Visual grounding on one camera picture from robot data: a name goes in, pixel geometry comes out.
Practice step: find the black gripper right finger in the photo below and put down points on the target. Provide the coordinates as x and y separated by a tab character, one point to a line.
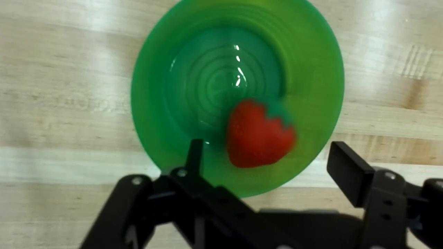
392	207

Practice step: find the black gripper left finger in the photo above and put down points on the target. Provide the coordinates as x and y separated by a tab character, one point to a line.
139	211

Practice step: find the red toy strawberry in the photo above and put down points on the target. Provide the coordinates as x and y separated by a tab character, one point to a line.
258	135

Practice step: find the green bowl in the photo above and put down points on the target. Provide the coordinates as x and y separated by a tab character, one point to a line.
208	83

